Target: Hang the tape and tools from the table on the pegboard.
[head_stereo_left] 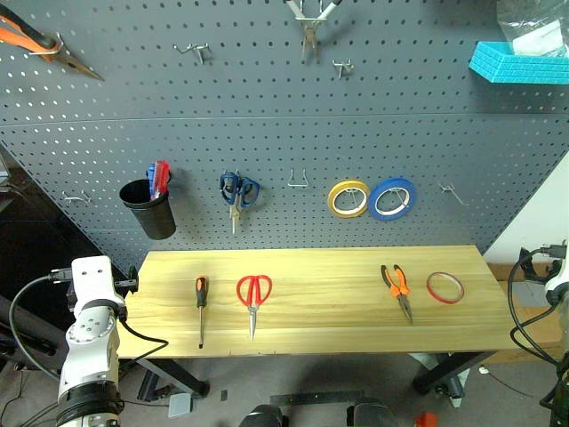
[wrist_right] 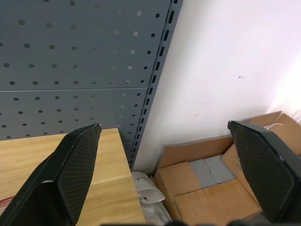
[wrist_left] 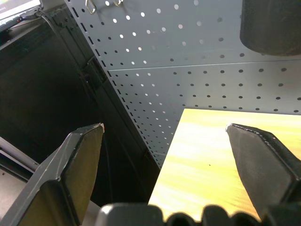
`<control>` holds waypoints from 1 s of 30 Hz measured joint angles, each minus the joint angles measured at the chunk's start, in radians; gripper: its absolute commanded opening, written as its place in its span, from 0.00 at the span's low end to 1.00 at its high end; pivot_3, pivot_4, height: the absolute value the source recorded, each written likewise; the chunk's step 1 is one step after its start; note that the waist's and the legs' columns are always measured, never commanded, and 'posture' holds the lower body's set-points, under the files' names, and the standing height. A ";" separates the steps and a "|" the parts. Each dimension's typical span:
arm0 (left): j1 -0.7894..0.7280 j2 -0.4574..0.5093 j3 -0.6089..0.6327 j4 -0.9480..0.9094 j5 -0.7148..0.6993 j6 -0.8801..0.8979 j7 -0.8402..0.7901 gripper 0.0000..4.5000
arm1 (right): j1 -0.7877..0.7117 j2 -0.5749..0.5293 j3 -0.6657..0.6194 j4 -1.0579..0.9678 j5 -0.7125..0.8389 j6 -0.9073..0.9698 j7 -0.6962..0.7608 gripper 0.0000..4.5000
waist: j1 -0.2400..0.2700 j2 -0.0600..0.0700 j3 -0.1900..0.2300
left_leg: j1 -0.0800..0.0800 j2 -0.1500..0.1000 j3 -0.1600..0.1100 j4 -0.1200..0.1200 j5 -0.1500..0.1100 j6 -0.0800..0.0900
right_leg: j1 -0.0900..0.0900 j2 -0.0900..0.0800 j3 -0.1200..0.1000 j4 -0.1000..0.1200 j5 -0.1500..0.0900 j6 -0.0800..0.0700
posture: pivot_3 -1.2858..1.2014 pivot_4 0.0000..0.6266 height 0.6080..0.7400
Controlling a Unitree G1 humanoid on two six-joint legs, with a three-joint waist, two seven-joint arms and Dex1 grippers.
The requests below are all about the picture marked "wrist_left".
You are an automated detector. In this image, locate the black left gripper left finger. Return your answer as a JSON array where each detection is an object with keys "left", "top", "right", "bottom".
[{"left": 0, "top": 122, "right": 105, "bottom": 226}]

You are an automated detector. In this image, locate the grey perforated pegboard panel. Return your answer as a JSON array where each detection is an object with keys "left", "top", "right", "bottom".
[{"left": 64, "top": 0, "right": 301, "bottom": 170}]

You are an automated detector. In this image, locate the black cylindrical object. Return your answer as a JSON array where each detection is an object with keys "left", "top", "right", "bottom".
[{"left": 239, "top": 0, "right": 301, "bottom": 57}]

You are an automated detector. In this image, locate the black cable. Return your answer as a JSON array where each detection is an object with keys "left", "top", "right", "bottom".
[{"left": 20, "top": 7, "right": 58, "bottom": 38}]

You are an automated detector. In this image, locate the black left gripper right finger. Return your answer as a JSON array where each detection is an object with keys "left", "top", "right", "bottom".
[{"left": 225, "top": 123, "right": 301, "bottom": 223}]

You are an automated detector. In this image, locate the silver metal pegboard hook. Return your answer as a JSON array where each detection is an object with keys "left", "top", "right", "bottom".
[{"left": 85, "top": 0, "right": 97, "bottom": 15}]

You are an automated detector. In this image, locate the computer monitor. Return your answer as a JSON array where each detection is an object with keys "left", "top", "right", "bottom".
[{"left": 0, "top": 0, "right": 42, "bottom": 32}]

